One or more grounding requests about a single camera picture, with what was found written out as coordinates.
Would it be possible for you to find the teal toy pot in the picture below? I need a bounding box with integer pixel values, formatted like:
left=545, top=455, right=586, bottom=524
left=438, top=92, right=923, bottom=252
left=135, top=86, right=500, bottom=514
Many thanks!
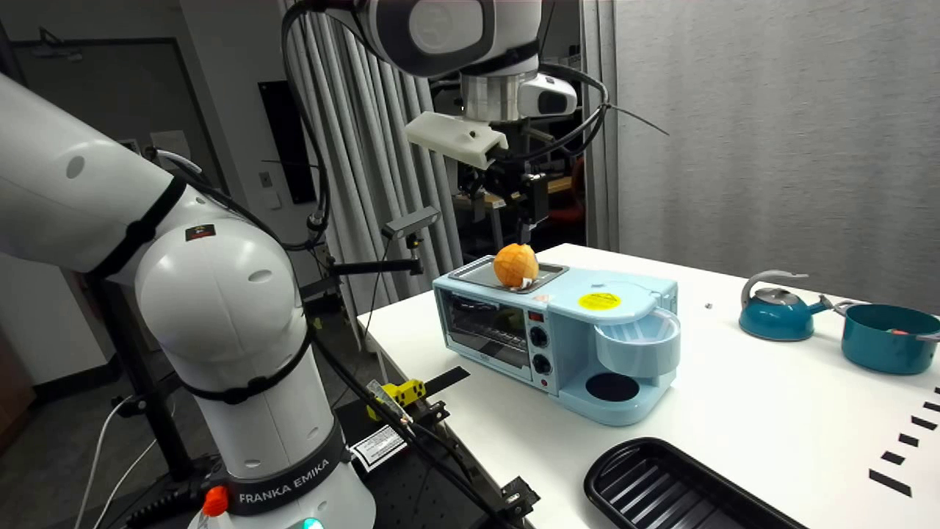
left=836, top=299, right=940, bottom=380

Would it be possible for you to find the white floor cable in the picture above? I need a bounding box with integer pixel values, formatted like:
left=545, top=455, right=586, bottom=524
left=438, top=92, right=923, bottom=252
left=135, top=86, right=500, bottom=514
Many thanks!
left=72, top=395, right=140, bottom=529

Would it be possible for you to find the yellow clamp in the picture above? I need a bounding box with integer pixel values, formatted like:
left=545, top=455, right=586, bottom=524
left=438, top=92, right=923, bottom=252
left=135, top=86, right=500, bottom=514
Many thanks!
left=372, top=377, right=432, bottom=416

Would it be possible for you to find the black ribbed grill tray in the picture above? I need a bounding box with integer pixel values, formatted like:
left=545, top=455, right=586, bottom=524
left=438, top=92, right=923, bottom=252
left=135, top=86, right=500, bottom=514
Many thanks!
left=582, top=436, right=807, bottom=529

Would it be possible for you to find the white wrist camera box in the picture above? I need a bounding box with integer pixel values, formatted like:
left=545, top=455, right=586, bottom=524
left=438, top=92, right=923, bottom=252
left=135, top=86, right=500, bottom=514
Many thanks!
left=401, top=108, right=514, bottom=173

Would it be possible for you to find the orange robot base cap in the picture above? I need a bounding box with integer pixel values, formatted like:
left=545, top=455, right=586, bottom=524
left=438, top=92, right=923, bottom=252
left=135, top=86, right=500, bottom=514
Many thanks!
left=200, top=485, right=234, bottom=521

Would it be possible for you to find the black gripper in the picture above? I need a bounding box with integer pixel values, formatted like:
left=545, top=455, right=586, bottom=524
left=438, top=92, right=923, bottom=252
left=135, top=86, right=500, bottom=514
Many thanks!
left=482, top=154, right=558, bottom=247

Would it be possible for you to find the teal toy kettle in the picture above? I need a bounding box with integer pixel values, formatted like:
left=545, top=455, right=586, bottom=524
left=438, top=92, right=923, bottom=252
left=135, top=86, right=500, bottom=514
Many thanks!
left=738, top=267, right=836, bottom=345

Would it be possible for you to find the grey stereo camera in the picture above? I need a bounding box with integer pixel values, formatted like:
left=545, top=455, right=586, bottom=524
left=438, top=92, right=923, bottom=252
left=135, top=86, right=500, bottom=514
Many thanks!
left=381, top=202, right=442, bottom=238

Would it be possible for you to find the plush pineapple toy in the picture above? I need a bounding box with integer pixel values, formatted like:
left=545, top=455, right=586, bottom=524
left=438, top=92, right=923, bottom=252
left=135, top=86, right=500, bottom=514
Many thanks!
left=489, top=242, right=542, bottom=294

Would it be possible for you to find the light blue toaster oven station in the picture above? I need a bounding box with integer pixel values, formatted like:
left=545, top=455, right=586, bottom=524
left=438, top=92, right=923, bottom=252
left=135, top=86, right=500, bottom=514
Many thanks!
left=428, top=255, right=683, bottom=430

